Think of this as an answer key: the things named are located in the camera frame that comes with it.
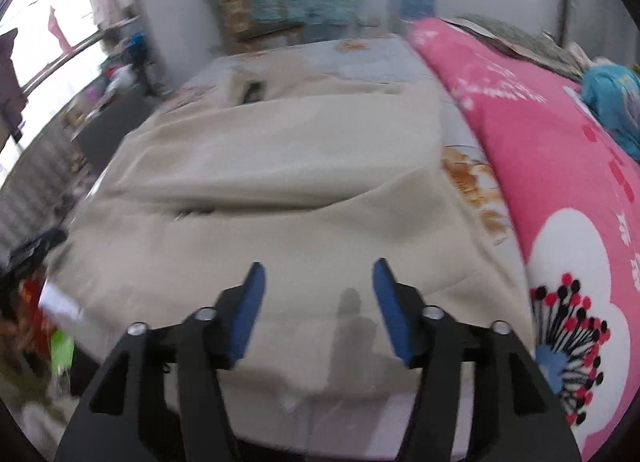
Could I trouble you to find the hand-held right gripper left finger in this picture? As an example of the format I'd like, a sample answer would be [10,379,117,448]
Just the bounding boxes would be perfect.
[54,262,267,462]

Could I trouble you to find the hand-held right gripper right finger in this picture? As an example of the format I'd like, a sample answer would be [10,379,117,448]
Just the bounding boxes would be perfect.
[371,257,583,462]

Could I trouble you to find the cream jacket with black trim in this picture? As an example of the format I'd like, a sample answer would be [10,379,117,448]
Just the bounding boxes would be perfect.
[45,49,536,403]

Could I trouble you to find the green object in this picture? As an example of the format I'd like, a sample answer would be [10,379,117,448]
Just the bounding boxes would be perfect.
[49,332,76,380]

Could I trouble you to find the grey desk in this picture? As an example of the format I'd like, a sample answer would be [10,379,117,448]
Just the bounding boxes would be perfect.
[70,89,166,168]

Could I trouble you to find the white cloth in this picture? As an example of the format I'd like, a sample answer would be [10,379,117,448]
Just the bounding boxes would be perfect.
[20,392,76,458]

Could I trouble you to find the purple hanging garments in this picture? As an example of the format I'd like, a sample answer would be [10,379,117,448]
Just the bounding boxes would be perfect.
[0,29,28,143]

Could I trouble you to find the metal window railing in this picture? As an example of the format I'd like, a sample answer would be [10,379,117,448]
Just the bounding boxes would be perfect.
[20,29,108,95]

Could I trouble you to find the pile of desk clutter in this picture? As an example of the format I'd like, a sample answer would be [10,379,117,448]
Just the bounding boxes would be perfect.
[65,32,161,128]

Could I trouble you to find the pink floral blanket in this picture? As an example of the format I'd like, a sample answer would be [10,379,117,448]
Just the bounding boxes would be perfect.
[407,17,640,462]

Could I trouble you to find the pale printed bed sheet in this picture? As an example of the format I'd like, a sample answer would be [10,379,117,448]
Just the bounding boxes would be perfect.
[160,34,516,450]

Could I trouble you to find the wooden chair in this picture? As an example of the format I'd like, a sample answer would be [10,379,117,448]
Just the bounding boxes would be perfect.
[215,0,306,50]

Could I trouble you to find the grey cloth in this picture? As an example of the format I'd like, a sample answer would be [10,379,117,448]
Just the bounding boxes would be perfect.
[455,14,586,80]

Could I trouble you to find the teal printed cloth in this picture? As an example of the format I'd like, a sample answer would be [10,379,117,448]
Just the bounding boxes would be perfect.
[580,64,640,163]

